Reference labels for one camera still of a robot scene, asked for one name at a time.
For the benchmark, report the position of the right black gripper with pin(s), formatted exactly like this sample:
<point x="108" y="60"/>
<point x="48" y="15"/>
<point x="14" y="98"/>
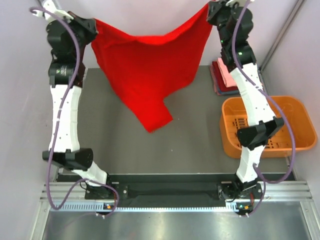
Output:
<point x="215" y="7"/>

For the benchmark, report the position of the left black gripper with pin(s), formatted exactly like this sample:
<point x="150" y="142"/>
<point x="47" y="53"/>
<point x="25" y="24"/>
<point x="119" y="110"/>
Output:
<point x="86" y="25"/>

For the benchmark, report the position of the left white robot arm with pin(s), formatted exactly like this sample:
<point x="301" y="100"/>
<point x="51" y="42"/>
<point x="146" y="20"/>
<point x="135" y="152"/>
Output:
<point x="64" y="150"/>

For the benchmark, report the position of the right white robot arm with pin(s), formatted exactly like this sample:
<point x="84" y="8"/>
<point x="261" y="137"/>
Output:
<point x="263" y="123"/>

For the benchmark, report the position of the folded pink t shirt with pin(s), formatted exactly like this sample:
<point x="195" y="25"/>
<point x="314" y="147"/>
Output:
<point x="226" y="76"/>

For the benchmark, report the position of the folded dark red t shirt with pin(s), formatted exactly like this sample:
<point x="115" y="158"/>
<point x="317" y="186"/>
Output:
<point x="219" y="78"/>

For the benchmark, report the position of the orange plastic basket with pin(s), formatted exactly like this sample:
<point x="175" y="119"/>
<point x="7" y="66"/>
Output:
<point x="234" y="117"/>

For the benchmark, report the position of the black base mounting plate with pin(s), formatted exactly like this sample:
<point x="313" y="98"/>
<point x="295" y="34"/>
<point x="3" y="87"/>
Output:
<point x="144" y="203"/>

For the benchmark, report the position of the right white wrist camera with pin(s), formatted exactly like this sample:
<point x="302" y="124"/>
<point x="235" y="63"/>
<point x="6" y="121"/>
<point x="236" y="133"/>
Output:
<point x="237" y="3"/>

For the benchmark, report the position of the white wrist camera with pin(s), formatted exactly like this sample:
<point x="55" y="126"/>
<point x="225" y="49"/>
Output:
<point x="237" y="3"/>
<point x="52" y="6"/>

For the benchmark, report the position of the left aluminium frame post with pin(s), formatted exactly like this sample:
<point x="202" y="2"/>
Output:
<point x="69" y="57"/>

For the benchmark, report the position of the aluminium frame post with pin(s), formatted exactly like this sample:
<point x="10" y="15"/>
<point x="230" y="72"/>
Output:
<point x="69" y="57"/>
<point x="282" y="33"/>

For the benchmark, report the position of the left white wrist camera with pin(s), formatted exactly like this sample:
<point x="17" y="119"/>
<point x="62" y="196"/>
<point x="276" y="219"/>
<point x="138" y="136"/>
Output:
<point x="52" y="6"/>

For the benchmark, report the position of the right aluminium frame post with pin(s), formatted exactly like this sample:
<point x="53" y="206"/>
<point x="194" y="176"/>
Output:
<point x="282" y="33"/>

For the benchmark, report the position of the aluminium rail profile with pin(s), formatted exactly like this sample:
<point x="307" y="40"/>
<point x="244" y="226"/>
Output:
<point x="286" y="191"/>

